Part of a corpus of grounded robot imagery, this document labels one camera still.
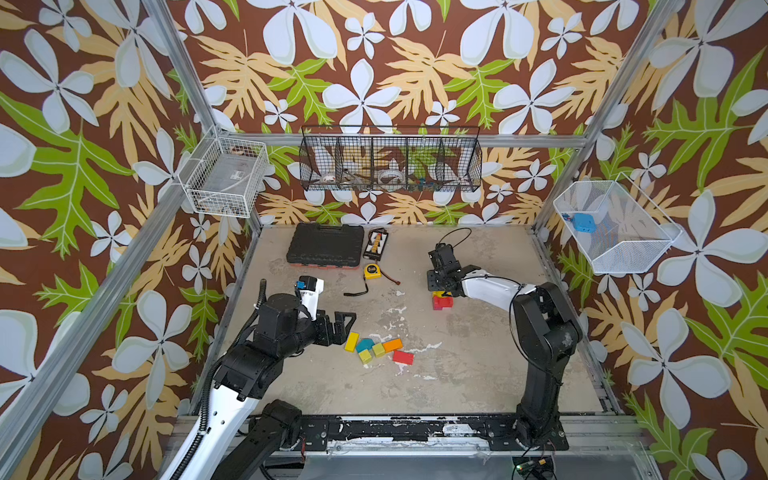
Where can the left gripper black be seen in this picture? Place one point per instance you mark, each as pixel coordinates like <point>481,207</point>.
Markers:
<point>340,332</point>

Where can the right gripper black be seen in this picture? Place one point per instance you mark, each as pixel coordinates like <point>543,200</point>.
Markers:
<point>441,281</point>

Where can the red arch block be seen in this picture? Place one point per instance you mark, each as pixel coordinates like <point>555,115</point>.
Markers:
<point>440,303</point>

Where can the orange block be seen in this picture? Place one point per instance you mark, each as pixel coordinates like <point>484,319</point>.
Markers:
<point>393,345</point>

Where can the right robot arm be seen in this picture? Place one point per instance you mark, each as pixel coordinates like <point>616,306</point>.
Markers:
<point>547,335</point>

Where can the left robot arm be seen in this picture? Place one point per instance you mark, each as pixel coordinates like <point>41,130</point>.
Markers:
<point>281,326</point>

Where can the yellow rectangular block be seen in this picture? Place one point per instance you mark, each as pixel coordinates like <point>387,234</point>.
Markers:
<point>351,342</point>

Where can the teal block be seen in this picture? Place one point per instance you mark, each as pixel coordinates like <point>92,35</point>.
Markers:
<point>364,344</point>

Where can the yellow tape measure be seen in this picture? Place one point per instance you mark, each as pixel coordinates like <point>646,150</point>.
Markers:
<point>372,271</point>

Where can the black tool case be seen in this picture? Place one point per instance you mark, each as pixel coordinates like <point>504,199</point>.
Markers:
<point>326,246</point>

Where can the blue object in basket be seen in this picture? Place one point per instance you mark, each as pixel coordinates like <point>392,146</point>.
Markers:
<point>583,223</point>

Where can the white mesh basket right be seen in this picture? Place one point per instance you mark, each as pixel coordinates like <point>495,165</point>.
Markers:
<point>633,231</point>

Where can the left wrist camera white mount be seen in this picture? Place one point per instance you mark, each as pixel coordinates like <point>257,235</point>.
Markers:
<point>309,289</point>

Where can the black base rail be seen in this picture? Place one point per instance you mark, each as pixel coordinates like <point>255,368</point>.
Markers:
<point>497,430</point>

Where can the black wire basket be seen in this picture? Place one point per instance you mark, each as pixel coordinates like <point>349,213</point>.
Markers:
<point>390,158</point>

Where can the white wire basket left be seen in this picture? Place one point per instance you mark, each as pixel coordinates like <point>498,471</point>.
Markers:
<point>223,175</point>

